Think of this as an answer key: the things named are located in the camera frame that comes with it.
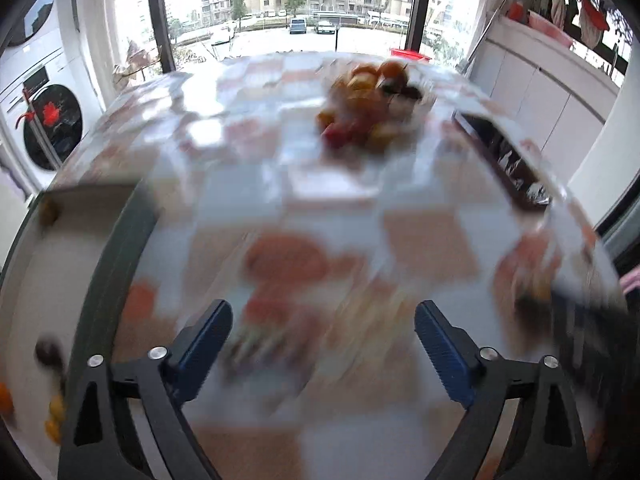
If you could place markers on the orange small fruit by bowl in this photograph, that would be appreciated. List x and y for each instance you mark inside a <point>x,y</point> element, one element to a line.
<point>325,118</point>

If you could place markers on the green open storage box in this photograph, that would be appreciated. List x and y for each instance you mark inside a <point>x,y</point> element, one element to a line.
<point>44,286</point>

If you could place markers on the white washing machine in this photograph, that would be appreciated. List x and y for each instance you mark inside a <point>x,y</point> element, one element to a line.
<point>47,99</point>

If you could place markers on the orange kumquat fruit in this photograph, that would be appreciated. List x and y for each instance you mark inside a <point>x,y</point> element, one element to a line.
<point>52,428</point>

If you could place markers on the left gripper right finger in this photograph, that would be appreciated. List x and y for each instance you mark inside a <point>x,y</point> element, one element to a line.
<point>545,441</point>

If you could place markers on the smartphone in red case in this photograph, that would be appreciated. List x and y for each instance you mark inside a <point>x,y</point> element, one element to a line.
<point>518,179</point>

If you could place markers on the large orange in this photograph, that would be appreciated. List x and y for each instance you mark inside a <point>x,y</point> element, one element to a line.
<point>6,401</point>

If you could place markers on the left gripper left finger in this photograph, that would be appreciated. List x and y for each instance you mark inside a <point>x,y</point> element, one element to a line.
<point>100,439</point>

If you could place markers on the olive round fruit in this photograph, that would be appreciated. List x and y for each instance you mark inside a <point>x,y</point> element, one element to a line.
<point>49,212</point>

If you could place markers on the yellow small fruit by bowl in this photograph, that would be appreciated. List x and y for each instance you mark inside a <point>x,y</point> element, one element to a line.
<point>381,137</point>

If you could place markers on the glass fruit bowl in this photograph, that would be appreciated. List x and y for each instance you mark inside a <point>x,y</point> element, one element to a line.
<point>367,94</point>

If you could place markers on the red cherry tomato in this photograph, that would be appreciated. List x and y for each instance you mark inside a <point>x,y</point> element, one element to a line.
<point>335,137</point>

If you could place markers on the white cabinet counter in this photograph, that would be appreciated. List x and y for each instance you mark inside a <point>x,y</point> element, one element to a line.
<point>560,100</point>

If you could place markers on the small orange tangerine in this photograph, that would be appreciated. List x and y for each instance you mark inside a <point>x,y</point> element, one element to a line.
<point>57,408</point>

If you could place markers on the dark plum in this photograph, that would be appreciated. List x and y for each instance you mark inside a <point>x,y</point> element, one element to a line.
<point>48,354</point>

